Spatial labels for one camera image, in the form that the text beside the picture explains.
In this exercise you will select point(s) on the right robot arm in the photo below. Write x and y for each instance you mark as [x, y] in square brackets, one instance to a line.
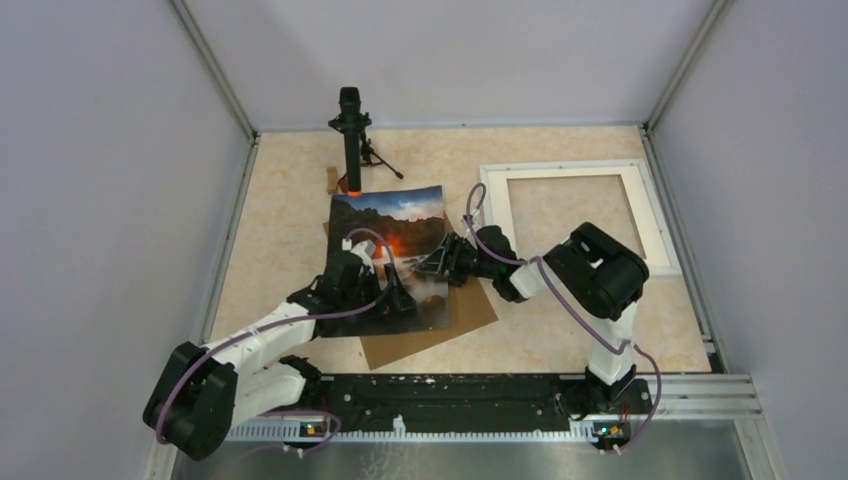
[597, 279]

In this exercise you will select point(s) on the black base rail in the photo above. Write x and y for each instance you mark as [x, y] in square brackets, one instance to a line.
[467, 403]

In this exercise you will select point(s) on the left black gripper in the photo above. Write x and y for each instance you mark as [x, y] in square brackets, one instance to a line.
[396, 300]

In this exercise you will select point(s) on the brown backing board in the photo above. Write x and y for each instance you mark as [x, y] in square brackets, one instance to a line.
[469, 308]

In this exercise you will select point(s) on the small wooden block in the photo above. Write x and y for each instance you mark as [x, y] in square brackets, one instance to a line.
[332, 178]

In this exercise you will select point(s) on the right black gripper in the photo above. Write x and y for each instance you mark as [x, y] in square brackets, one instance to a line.
[439, 264]

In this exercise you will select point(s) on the sunset seascape photo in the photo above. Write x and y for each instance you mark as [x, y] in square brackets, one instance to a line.
[410, 224]

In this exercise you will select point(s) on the white picture frame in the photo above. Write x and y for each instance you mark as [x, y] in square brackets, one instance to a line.
[487, 199]

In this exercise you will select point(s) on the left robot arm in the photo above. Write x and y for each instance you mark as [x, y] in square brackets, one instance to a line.
[206, 390]

